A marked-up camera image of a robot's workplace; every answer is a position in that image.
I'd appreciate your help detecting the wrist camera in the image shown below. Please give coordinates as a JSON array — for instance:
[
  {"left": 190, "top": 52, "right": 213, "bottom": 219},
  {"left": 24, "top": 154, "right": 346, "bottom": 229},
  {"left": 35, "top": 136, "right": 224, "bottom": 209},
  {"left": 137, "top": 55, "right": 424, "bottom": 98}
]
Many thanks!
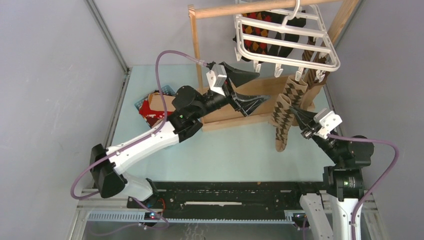
[
  {"left": 206, "top": 64, "right": 227, "bottom": 96},
  {"left": 313, "top": 108, "right": 343, "bottom": 139}
]

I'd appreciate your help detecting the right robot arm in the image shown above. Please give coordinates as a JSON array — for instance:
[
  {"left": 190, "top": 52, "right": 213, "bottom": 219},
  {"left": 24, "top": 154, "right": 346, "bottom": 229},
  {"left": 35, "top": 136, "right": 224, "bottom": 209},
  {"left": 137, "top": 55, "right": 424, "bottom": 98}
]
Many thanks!
[{"left": 289, "top": 106, "right": 375, "bottom": 240}]

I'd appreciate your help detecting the wooden hanger rack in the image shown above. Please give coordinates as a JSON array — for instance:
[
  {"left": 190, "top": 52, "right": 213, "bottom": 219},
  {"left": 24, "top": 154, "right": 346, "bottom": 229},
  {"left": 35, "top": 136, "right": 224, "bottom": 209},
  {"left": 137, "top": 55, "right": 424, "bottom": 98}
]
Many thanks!
[{"left": 188, "top": 0, "right": 362, "bottom": 133}]

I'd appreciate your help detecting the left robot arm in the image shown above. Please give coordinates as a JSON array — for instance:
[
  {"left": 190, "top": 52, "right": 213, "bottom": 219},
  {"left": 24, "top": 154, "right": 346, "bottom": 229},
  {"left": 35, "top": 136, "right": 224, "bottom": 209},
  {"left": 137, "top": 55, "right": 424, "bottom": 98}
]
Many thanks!
[{"left": 90, "top": 62, "right": 270, "bottom": 208}]

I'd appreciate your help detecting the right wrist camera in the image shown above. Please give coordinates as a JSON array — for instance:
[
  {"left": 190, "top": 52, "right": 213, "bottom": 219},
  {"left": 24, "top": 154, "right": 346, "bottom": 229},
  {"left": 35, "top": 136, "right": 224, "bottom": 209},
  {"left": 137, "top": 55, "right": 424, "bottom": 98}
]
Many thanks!
[{"left": 313, "top": 108, "right": 343, "bottom": 139}]

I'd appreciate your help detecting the red yellow argyle sock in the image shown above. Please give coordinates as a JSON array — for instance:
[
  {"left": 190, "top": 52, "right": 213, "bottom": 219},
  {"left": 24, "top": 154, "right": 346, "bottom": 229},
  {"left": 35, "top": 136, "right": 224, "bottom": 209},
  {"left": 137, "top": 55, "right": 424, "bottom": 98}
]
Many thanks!
[{"left": 231, "top": 11, "right": 279, "bottom": 64}]

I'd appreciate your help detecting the white plastic clip hanger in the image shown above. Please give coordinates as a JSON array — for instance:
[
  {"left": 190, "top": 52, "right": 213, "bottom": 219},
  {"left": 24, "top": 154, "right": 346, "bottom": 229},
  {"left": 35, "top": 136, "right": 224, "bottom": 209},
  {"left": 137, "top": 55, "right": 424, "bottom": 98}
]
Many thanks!
[{"left": 233, "top": 4, "right": 341, "bottom": 82}]

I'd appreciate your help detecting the brown argyle sock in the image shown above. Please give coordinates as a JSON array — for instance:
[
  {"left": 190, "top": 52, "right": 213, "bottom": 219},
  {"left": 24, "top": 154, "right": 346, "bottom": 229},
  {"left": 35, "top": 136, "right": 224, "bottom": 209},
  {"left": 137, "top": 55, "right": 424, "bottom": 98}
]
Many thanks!
[
  {"left": 283, "top": 75, "right": 308, "bottom": 107},
  {"left": 268, "top": 93, "right": 294, "bottom": 152}
]

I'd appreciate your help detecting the purple cable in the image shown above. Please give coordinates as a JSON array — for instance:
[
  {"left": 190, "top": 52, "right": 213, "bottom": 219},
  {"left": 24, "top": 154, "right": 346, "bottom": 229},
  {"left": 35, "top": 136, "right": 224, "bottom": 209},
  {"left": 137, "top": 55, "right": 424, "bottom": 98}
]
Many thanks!
[
  {"left": 70, "top": 50, "right": 210, "bottom": 231},
  {"left": 327, "top": 134, "right": 400, "bottom": 240}
]

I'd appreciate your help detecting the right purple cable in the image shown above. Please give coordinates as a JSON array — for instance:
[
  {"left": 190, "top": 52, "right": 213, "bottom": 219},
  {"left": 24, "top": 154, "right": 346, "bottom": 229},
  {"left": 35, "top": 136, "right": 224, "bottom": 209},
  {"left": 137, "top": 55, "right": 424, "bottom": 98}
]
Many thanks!
[{"left": 327, "top": 134, "right": 400, "bottom": 240}]

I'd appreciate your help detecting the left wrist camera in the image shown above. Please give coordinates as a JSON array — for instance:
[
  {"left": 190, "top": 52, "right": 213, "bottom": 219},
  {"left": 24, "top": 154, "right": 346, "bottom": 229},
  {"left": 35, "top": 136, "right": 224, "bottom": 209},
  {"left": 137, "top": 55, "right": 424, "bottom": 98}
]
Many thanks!
[{"left": 206, "top": 64, "right": 227, "bottom": 96}]

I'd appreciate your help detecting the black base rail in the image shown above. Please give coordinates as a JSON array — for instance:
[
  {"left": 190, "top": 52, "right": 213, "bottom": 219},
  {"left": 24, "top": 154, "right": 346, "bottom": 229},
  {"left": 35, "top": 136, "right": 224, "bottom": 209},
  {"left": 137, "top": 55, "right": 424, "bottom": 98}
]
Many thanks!
[{"left": 143, "top": 181, "right": 324, "bottom": 221}]

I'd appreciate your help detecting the plain brown sock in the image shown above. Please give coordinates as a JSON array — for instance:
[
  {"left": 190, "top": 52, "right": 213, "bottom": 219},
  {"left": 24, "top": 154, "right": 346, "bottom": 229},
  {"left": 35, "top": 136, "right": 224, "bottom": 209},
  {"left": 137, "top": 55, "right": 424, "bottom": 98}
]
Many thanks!
[{"left": 299, "top": 76, "right": 328, "bottom": 111}]

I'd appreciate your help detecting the brown striped sock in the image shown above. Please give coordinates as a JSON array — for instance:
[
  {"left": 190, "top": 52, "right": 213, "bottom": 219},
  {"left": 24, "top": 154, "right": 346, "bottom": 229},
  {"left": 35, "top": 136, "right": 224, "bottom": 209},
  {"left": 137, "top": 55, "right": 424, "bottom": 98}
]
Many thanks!
[{"left": 301, "top": 50, "right": 330, "bottom": 88}]

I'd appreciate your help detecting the black sock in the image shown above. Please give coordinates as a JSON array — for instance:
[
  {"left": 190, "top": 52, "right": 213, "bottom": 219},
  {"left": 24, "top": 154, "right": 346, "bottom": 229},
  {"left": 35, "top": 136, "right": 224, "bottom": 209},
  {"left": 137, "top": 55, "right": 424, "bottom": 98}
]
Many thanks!
[{"left": 267, "top": 13, "right": 307, "bottom": 58}]

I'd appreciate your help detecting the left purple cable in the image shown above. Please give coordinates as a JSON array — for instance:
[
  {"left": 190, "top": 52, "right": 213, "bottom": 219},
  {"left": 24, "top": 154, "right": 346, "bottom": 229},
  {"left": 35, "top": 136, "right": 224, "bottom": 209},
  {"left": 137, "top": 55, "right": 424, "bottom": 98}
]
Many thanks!
[{"left": 70, "top": 50, "right": 210, "bottom": 231}]

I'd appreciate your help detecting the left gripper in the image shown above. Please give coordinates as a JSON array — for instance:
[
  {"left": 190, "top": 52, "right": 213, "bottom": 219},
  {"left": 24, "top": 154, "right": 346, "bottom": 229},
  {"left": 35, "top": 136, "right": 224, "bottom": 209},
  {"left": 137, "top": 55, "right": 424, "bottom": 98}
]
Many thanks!
[{"left": 192, "top": 62, "right": 270, "bottom": 119}]

